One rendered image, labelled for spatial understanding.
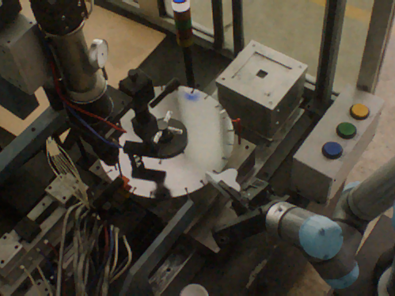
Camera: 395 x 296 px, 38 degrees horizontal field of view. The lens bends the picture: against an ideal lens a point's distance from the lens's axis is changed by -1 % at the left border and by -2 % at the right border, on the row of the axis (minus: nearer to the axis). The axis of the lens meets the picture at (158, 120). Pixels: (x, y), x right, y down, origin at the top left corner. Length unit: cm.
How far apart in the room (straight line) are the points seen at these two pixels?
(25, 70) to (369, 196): 68
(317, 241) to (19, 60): 62
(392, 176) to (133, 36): 109
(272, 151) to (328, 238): 53
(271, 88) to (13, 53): 80
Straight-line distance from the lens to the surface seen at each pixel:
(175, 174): 135
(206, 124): 143
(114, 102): 112
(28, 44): 98
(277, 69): 161
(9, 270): 144
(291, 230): 116
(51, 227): 146
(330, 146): 145
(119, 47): 191
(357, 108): 153
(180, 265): 146
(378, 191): 115
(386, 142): 261
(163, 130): 136
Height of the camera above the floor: 210
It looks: 52 degrees down
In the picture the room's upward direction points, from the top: 12 degrees counter-clockwise
